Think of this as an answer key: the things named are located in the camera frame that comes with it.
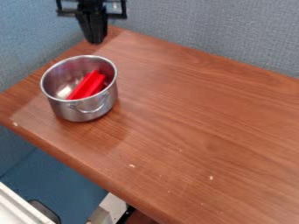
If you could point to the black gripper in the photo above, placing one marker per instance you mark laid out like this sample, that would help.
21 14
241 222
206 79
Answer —
102 8

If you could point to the red block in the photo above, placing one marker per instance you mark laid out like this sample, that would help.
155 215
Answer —
90 86

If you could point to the metal pot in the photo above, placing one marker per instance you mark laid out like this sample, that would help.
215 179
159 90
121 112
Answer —
63 77

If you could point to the white furniture edge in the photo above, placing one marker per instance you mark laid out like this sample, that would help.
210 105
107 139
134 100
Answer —
17 211

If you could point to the white table leg bracket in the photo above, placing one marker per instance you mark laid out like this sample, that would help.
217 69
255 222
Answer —
110 211

